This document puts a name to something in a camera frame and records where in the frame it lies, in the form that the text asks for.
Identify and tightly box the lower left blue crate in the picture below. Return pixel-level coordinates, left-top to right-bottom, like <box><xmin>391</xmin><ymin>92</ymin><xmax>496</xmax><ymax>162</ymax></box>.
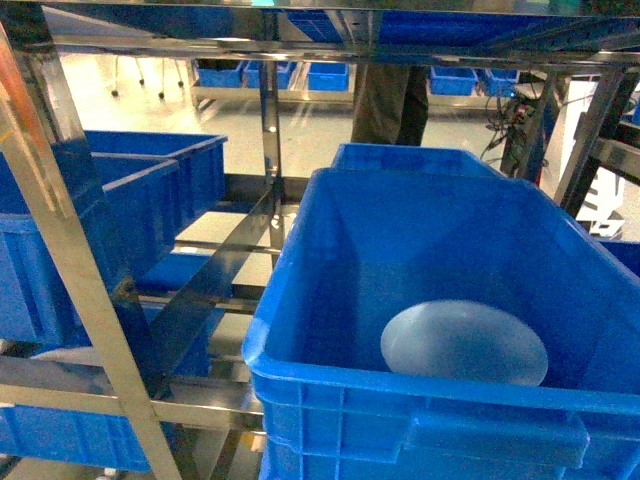
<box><xmin>1</xmin><ymin>405</ymin><xmax>151</xmax><ymax>473</ymax></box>

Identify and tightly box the left far blue crate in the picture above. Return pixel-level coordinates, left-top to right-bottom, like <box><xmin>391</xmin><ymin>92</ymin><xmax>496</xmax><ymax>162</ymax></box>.
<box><xmin>82</xmin><ymin>129</ymin><xmax>229</xmax><ymax>216</ymax></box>

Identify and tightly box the large blue crate holding tray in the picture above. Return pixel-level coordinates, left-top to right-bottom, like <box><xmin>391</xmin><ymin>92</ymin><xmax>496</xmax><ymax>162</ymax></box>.
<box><xmin>242</xmin><ymin>168</ymin><xmax>639</xmax><ymax>479</ymax></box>

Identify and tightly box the blue crate behind front crate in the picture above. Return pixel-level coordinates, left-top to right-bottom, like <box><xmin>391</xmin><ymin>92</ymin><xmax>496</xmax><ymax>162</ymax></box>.
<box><xmin>331</xmin><ymin>143</ymin><xmax>501</xmax><ymax>178</ymax></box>

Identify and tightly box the light blue round tray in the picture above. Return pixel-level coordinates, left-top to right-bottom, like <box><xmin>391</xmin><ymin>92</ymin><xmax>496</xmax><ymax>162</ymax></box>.
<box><xmin>380</xmin><ymin>300</ymin><xmax>549</xmax><ymax>386</ymax></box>

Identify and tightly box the stainless steel shelf rack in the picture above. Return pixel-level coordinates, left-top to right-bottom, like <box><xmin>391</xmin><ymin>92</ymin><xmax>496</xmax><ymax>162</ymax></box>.
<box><xmin>1</xmin><ymin>1</ymin><xmax>639</xmax><ymax>479</ymax></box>

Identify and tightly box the left near blue crate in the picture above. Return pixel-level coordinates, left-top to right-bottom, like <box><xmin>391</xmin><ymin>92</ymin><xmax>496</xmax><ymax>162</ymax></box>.
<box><xmin>0</xmin><ymin>149</ymin><xmax>181</xmax><ymax>348</ymax></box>

